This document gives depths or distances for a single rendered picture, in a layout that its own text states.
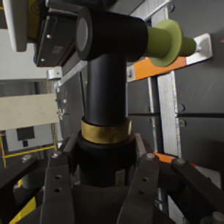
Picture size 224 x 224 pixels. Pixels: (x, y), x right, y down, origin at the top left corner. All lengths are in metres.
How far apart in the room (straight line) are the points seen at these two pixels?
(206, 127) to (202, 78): 0.05
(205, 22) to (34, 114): 4.42
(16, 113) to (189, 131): 4.40
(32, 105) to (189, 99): 4.39
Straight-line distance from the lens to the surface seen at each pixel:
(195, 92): 0.21
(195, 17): 0.22
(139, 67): 0.26
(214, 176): 0.21
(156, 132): 0.26
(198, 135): 0.21
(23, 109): 4.51
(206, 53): 0.19
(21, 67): 4.57
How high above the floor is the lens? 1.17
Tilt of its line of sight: 28 degrees down
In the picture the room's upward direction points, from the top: 98 degrees counter-clockwise
